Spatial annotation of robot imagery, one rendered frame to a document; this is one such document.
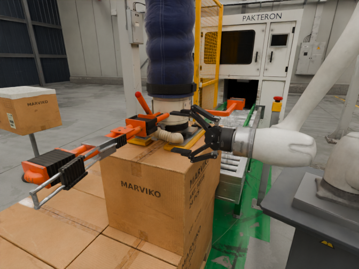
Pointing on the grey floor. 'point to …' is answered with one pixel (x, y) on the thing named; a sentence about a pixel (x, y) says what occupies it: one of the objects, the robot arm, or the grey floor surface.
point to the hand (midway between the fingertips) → (174, 132)
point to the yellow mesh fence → (205, 51)
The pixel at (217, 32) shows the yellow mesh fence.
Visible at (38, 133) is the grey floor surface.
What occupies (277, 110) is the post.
